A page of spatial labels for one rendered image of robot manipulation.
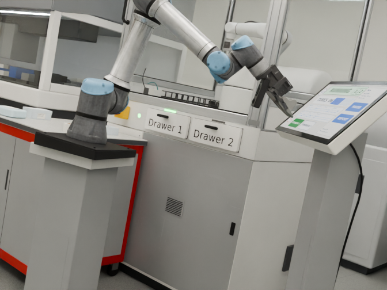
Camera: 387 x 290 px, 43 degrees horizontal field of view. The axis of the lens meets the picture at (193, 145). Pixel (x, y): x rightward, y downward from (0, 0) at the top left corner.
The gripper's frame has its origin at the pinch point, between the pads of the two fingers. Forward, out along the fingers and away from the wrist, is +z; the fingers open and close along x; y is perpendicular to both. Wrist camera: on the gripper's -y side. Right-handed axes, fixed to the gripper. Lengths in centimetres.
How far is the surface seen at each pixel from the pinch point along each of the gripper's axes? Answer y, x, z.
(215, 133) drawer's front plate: -22.6, 44.1, -4.0
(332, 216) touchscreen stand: -14.3, -20.2, 33.0
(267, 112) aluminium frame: 0.3, 30.4, 0.8
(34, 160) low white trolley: -94, 48, -47
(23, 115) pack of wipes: -90, 78, -68
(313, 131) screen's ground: -1.2, -20.8, 3.9
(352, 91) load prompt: 20.4, -14.9, 3.8
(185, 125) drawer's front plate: -30, 58, -14
